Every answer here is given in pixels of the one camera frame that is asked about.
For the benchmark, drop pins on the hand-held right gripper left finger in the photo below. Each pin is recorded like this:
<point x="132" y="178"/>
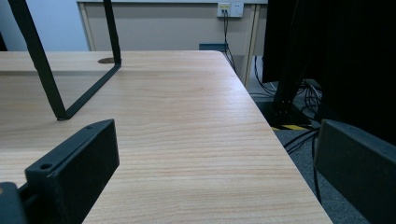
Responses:
<point x="81" y="161"/>

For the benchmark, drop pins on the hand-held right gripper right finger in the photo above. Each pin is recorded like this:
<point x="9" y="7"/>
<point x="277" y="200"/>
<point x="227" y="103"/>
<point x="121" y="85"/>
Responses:
<point x="358" y="165"/>

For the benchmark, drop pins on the yellow black hazard tape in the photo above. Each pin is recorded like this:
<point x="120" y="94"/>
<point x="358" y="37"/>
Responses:
<point x="291" y="127"/>

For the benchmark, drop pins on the black curtain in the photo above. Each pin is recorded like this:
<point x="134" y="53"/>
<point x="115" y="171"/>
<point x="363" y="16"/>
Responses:
<point x="351" y="53"/>

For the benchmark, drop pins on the black metal frame stand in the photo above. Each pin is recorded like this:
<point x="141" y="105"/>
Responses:
<point x="46" y="77"/>

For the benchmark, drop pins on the black metal stand post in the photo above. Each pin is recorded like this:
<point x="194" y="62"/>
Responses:
<point x="288" y="90"/>

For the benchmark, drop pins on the beige wall panel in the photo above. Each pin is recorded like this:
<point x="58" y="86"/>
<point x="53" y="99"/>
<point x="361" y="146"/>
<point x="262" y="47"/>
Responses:
<point x="165" y="26"/>

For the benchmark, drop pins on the white wall socket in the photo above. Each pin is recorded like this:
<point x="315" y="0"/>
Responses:
<point x="230" y="9"/>

